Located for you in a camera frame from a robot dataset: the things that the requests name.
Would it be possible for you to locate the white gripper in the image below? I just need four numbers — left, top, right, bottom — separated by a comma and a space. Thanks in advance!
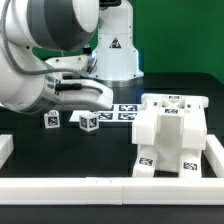
54, 79, 113, 110

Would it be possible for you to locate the small white tagged cube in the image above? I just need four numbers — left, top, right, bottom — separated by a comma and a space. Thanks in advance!
79, 112, 99, 132

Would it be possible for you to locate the small white tagged nut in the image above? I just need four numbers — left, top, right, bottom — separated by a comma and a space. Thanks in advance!
44, 110, 60, 129

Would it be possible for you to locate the white chair seat part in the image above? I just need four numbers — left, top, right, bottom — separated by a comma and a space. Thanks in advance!
156, 95, 184, 172

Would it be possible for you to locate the white marker sheet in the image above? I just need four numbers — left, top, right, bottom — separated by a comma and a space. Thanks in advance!
68, 103, 143, 123

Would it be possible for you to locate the white left fence bar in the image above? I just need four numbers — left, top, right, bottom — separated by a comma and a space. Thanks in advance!
0, 135, 14, 169

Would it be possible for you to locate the white fence bar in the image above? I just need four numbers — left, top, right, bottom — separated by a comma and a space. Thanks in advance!
0, 178, 224, 205
204, 134, 224, 178
0, 135, 14, 169

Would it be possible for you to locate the white front fence bar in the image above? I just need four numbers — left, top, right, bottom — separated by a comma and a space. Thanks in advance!
0, 178, 224, 205

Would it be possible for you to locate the white right fence bar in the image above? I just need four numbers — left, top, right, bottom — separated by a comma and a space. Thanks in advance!
204, 134, 224, 178

